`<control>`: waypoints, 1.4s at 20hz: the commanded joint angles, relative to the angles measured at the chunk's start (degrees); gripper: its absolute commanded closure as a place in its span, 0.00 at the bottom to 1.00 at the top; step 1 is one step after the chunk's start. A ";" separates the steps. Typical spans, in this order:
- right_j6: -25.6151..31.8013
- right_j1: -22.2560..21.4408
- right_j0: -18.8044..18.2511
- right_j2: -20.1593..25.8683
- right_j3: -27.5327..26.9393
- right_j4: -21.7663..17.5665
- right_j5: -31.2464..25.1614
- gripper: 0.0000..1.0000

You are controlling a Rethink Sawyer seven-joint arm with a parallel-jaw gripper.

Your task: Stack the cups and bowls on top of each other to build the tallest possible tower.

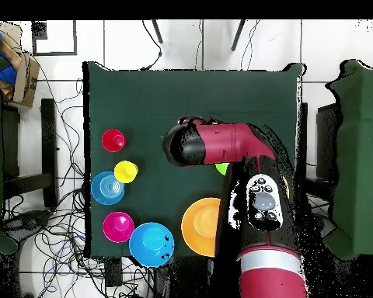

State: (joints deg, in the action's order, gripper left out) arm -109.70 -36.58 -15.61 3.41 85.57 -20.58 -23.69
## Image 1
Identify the small green bowl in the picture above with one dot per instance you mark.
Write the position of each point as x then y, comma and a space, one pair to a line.
222, 168

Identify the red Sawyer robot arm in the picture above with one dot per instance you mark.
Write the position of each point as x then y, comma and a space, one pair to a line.
230, 142

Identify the yellow cup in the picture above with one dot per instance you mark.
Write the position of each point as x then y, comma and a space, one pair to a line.
126, 172

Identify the dark green tablecloth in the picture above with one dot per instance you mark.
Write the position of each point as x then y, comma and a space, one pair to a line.
174, 93

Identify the red cup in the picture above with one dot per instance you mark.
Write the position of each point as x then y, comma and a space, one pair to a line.
112, 141

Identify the shallow blue bowl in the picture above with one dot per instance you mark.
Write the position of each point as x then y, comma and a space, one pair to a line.
107, 194

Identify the deep blue bowl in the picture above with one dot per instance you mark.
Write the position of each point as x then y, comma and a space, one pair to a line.
150, 245

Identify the small pink bowl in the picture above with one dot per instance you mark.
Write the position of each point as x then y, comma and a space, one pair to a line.
118, 228

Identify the black power box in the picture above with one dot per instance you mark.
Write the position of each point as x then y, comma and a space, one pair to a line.
113, 273

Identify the black tripod leg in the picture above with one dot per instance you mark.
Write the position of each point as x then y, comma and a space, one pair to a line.
157, 31
237, 35

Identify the black bench stand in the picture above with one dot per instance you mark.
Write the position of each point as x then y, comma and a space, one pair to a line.
48, 139

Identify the cardboard box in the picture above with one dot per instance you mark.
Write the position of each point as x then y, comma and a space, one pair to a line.
26, 80

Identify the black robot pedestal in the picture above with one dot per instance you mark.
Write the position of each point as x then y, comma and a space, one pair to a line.
186, 279

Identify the black pedestal foot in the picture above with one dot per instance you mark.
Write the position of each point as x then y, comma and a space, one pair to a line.
28, 222

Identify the black square floor frame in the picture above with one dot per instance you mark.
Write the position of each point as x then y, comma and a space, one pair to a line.
54, 53

